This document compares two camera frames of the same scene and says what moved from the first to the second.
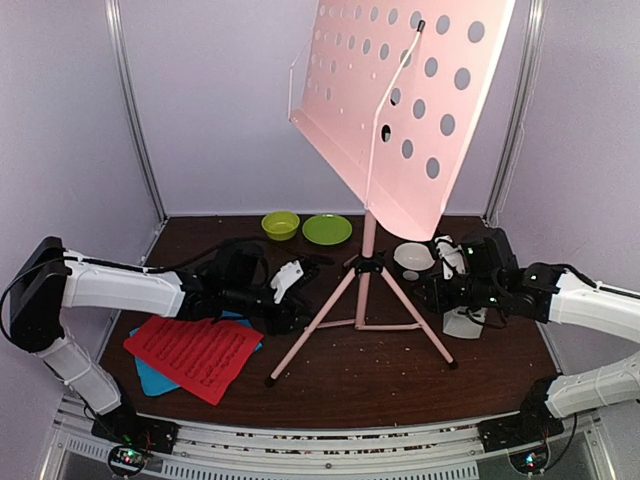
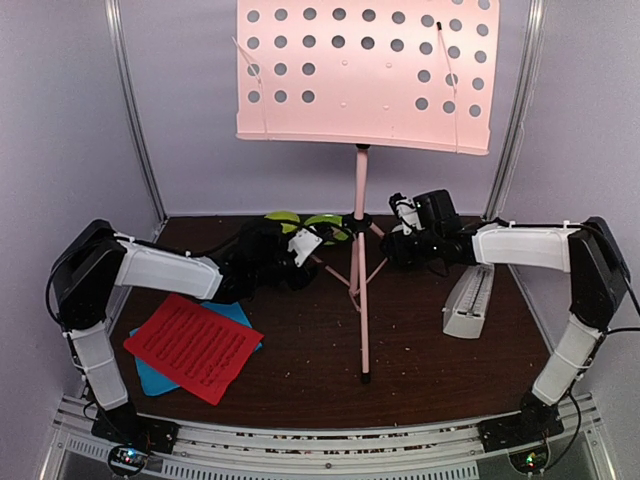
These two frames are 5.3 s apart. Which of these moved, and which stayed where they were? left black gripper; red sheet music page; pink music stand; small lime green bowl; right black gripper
Moved: right black gripper; left black gripper; pink music stand
Stayed: small lime green bowl; red sheet music page
